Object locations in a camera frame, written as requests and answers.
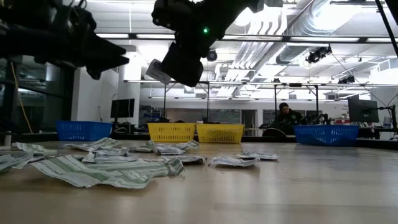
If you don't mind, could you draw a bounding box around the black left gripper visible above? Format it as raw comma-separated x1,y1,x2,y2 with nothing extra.
0,0,130,80

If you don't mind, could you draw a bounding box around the green striped bandage packet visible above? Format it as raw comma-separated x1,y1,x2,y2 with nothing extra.
169,139,201,152
11,142,58,156
63,137,123,152
30,154,156,190
83,156,186,177
0,152,47,172

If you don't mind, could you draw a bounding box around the blue plastic basket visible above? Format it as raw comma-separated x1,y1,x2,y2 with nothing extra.
55,120,113,141
293,124,361,147

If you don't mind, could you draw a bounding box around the black computer monitor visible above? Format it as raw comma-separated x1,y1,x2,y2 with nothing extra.
109,98,136,119
347,95,381,124

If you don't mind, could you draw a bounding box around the yellow plastic basket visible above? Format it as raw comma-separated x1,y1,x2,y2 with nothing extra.
147,122,197,143
195,123,246,144

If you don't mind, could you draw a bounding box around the person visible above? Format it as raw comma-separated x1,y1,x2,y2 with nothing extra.
273,101,304,135

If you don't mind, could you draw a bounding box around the black ceiling spotlight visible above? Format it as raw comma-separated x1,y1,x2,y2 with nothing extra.
338,75,356,85
305,45,333,65

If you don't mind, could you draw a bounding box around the black chair back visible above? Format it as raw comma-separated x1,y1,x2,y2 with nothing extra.
262,128,287,138

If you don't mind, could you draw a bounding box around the black ceiling dome camera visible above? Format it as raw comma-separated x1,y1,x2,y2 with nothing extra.
206,49,219,63

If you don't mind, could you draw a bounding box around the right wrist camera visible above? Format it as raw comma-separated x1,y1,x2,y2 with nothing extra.
151,0,189,31

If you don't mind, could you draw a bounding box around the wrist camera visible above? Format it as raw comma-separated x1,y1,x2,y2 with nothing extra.
151,0,189,31
70,4,98,32

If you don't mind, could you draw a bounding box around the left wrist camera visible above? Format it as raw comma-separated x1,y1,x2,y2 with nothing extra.
70,4,98,32

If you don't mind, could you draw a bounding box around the yellow hanging cable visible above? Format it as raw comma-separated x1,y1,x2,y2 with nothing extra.
11,62,34,134

